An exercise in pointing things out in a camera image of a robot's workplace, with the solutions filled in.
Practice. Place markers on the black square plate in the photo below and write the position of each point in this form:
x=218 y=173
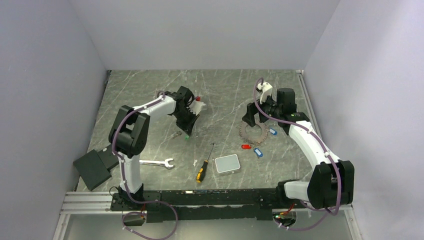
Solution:
x=108 y=158
x=92 y=170

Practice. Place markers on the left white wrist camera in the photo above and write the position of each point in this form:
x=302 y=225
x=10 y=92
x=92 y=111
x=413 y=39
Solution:
x=197 y=106

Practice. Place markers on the small detached silver key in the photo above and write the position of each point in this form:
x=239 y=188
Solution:
x=176 y=134

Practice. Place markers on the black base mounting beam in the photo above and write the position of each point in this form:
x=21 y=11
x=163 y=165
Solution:
x=206 y=204

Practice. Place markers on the black square plate rear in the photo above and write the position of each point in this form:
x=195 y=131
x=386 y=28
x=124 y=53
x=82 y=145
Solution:
x=108 y=158

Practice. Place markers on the yellow black screwdriver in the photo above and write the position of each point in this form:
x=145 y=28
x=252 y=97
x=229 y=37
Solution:
x=203 y=169

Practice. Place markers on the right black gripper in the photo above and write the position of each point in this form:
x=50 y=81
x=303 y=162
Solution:
x=249 y=116

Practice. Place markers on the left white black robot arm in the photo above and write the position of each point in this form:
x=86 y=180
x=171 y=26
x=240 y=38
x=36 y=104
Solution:
x=129 y=133

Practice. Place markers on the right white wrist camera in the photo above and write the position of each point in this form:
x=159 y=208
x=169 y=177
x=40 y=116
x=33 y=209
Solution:
x=265 y=89

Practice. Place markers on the silver open-end wrench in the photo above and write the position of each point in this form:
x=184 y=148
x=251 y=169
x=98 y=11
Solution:
x=162 y=163

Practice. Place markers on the black square plate front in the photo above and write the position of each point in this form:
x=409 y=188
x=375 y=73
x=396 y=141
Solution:
x=92 y=170

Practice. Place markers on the grey rectangular tin box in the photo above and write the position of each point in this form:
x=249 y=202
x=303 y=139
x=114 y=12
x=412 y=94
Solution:
x=225 y=164

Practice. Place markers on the aluminium extrusion rail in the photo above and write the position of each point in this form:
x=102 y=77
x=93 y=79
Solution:
x=86 y=203

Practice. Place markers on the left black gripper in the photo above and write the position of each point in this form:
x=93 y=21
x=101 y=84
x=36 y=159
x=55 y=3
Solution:
x=188 y=127

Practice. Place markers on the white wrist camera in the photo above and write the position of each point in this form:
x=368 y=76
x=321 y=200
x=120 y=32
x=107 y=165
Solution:
x=197 y=106
x=265 y=89

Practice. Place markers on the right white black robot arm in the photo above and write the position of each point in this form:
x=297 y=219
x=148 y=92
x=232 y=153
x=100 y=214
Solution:
x=331 y=184

